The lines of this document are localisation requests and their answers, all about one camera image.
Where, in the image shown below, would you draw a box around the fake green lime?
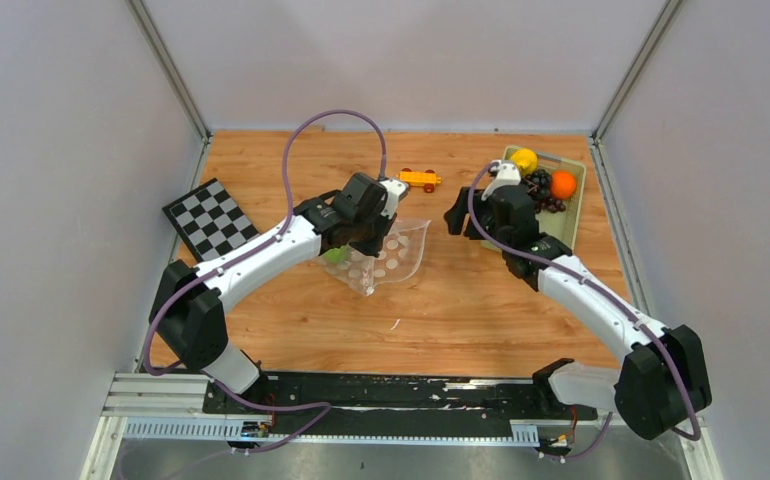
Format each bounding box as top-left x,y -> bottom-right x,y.
322,246 -> 351,265

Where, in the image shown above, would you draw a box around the dark purple fake grapes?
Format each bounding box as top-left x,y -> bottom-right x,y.
523,168 -> 567,213

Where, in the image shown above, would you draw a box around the clear zip top bag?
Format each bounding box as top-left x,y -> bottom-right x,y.
316,218 -> 431,296

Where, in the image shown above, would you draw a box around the fake yellow lemon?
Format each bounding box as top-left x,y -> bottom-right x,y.
508,148 -> 539,177

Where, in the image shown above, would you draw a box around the fake orange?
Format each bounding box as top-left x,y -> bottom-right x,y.
550,170 -> 578,201

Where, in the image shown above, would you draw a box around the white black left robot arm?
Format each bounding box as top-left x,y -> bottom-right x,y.
148,173 -> 409,413

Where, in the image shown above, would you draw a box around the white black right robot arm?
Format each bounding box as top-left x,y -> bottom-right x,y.
444,184 -> 712,440

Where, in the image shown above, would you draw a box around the yellow toy car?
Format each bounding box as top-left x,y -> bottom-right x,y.
398,168 -> 442,193

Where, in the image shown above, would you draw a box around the pale green plastic basket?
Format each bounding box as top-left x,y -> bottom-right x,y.
502,145 -> 586,249

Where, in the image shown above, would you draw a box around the black white checkerboard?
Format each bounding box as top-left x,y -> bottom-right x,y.
161,178 -> 259,262

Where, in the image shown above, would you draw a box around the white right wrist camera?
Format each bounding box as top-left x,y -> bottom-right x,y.
481,159 -> 522,201

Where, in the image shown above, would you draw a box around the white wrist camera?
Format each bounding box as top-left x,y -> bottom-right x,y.
481,159 -> 522,201
379,178 -> 410,218

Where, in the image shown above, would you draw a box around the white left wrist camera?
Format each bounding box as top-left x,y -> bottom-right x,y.
379,178 -> 410,218

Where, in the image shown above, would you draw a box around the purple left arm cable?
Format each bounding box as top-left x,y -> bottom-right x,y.
141,109 -> 388,454

